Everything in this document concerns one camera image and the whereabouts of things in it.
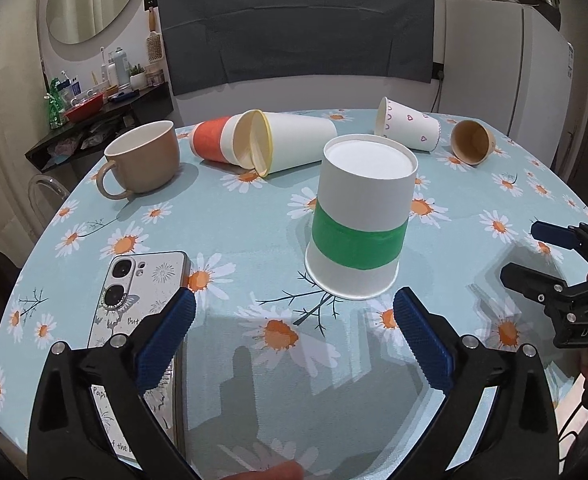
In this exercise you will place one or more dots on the orange striped paper cup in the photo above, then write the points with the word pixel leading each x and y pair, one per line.
pixel 212 140

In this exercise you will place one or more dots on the beige ceramic mug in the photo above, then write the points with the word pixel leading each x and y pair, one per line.
pixel 143 159

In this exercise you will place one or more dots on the transparent chair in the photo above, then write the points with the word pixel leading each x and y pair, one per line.
pixel 46 195

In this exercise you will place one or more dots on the beige curtain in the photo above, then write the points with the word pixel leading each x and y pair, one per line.
pixel 23 120

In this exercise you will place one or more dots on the left hand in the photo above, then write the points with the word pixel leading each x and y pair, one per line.
pixel 289 470

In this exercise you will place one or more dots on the butterfly case smartphone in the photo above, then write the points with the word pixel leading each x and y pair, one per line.
pixel 136 286

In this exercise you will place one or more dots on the green plastic bottle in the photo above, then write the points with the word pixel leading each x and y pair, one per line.
pixel 56 106

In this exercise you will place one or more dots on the small brown paper cup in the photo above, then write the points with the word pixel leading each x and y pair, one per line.
pixel 472 142

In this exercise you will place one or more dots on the white thermos bottle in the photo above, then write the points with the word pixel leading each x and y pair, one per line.
pixel 121 65

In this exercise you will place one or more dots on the pink hearts white paper cup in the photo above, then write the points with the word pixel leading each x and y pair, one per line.
pixel 412 128

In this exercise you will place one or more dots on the green striped white paper cup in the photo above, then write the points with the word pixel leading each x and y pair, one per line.
pixel 363 204

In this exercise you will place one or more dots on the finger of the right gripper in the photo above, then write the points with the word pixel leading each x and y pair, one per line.
pixel 531 284
pixel 561 236

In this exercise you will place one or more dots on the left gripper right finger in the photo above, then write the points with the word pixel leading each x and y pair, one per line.
pixel 519 439

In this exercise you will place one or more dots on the small potted plant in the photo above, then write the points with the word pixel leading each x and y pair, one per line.
pixel 137 77

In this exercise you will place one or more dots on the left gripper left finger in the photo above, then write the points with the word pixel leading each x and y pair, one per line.
pixel 67 439

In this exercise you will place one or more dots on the red bowl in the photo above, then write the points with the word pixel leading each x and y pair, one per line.
pixel 86 109

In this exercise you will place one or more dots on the yellow rimmed white paper cup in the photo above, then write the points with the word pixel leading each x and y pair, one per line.
pixel 272 142

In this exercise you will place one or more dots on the white refrigerator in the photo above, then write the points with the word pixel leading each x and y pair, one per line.
pixel 504 63

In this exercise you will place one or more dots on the black side shelf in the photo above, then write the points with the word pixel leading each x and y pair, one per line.
pixel 73 141

